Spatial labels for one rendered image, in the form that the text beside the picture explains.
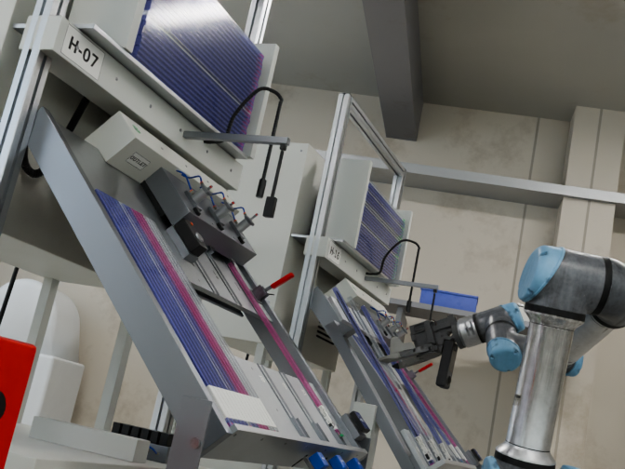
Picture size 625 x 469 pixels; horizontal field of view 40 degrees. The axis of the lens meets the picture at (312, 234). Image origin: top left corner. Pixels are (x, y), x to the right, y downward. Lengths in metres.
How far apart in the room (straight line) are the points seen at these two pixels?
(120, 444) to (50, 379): 3.44
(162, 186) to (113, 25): 0.34
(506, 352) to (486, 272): 3.44
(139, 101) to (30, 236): 0.36
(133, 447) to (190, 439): 0.51
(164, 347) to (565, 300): 0.76
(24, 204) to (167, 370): 0.62
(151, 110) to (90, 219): 0.46
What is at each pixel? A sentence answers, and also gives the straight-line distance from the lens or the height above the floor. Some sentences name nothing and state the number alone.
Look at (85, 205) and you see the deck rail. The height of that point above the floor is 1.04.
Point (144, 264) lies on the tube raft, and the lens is 1.49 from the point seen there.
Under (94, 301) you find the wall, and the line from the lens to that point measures 5.87.
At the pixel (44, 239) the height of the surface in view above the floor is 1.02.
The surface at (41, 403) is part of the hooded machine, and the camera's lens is 5.20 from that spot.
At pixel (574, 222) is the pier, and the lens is 5.31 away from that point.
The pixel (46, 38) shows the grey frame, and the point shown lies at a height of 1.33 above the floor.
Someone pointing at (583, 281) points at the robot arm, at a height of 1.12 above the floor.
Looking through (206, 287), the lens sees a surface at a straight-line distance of 1.75.
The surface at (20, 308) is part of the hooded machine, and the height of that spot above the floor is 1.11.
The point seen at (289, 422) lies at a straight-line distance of 1.64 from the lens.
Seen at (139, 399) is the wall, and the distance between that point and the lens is 5.67.
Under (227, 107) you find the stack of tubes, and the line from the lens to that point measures 2.12.
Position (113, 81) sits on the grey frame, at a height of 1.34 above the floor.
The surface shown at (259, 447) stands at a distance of 1.44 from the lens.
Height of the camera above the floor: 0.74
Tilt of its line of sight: 13 degrees up
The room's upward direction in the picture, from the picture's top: 12 degrees clockwise
